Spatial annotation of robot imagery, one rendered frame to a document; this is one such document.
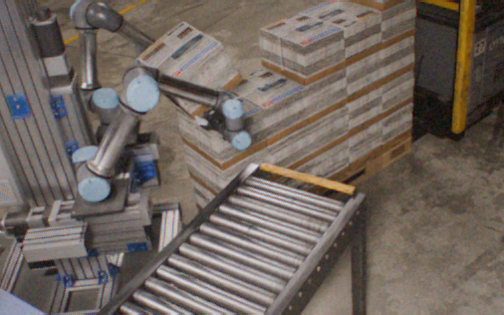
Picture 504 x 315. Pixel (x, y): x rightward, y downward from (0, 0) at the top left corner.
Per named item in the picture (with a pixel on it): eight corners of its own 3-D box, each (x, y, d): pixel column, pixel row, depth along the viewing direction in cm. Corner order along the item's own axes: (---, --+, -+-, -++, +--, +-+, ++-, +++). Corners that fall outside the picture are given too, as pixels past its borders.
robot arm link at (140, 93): (99, 187, 232) (158, 73, 216) (103, 209, 220) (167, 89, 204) (71, 179, 226) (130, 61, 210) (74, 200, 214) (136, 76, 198)
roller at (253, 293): (174, 259, 214) (172, 249, 211) (284, 303, 190) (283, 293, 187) (166, 268, 210) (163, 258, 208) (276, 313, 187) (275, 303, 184)
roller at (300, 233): (222, 212, 235) (224, 200, 234) (327, 246, 212) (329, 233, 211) (215, 214, 231) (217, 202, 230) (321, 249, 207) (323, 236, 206)
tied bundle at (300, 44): (261, 67, 323) (256, 28, 311) (300, 49, 337) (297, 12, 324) (306, 87, 297) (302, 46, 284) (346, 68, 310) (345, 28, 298)
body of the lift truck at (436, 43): (388, 103, 438) (389, 2, 394) (433, 78, 463) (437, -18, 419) (465, 136, 390) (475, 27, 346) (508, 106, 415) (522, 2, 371)
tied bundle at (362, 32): (299, 50, 337) (296, 12, 324) (335, 34, 350) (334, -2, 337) (346, 68, 310) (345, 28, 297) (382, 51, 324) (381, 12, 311)
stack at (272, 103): (199, 227, 343) (172, 106, 297) (341, 147, 396) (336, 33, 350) (238, 260, 316) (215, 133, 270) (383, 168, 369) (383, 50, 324)
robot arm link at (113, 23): (108, -1, 250) (174, 46, 291) (93, -3, 256) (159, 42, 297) (98, 23, 249) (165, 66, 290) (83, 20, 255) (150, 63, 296)
